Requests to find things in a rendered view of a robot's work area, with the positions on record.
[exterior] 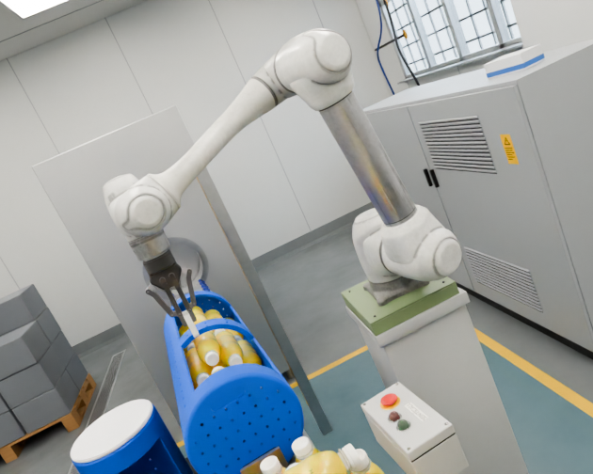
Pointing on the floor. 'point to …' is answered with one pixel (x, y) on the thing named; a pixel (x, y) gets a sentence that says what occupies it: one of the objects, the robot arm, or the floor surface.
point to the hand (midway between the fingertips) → (190, 323)
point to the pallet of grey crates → (26, 374)
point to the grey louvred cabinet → (520, 185)
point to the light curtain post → (263, 299)
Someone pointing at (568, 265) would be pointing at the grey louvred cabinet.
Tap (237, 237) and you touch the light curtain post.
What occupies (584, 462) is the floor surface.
